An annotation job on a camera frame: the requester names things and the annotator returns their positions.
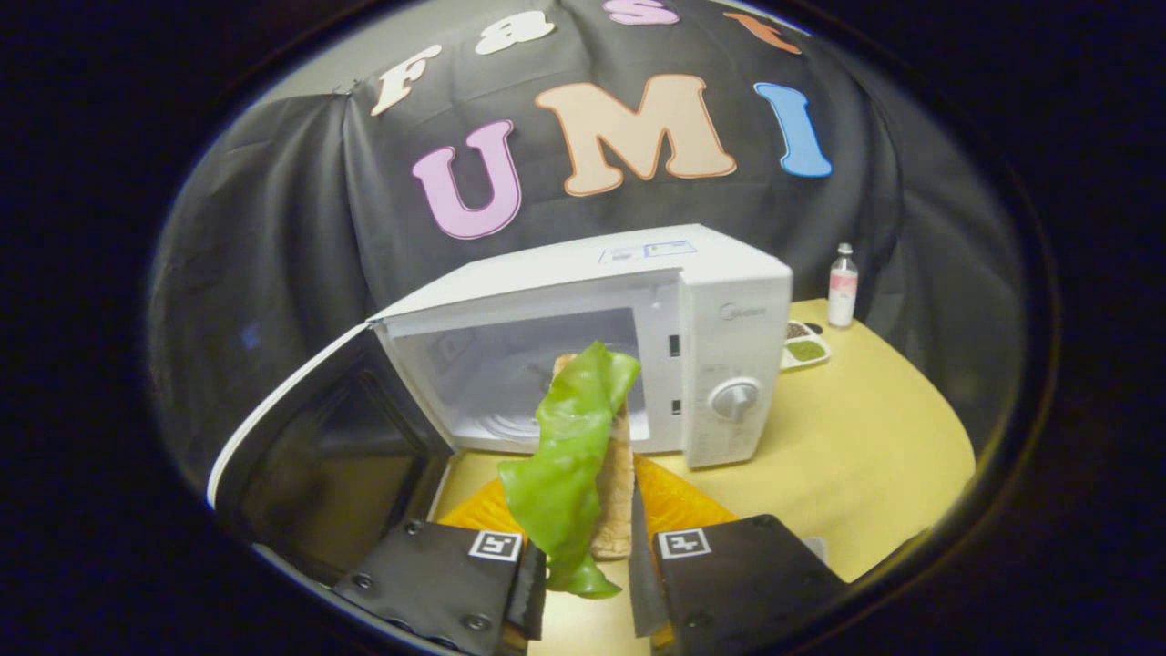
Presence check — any green lettuce leaf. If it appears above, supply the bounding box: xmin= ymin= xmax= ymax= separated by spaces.
xmin=496 ymin=342 xmax=641 ymax=600

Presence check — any small pink label bottle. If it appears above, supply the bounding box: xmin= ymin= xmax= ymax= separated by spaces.
xmin=827 ymin=243 xmax=859 ymax=328

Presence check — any white divided seasoning tray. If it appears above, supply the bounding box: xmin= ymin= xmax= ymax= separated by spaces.
xmin=781 ymin=319 xmax=832 ymax=371

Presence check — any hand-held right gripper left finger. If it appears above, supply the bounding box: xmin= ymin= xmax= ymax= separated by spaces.
xmin=332 ymin=478 xmax=547 ymax=656

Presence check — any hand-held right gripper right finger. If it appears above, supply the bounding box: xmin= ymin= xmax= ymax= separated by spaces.
xmin=629 ymin=456 xmax=848 ymax=656

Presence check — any white microwave oven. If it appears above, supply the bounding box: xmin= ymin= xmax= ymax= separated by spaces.
xmin=208 ymin=224 xmax=793 ymax=584

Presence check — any toast bread slice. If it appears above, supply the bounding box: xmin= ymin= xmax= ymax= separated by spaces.
xmin=553 ymin=354 xmax=636 ymax=561

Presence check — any black backdrop cloth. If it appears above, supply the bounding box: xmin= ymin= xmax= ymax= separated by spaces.
xmin=150 ymin=0 xmax=1030 ymax=493

